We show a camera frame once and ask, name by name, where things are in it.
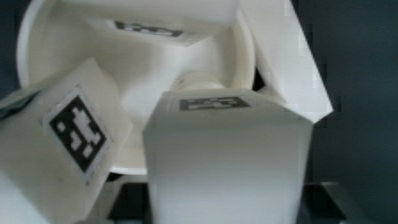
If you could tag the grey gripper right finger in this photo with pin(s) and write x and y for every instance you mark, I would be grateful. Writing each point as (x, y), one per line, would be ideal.
(331, 205)

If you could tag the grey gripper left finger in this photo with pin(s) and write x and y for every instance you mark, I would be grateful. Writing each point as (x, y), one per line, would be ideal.
(119, 205)

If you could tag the white stool leg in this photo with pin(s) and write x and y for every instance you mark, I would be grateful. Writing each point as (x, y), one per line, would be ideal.
(226, 144)
(176, 22)
(64, 127)

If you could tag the white U-shaped fence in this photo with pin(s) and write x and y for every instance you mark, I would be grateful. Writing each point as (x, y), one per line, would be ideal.
(284, 60)

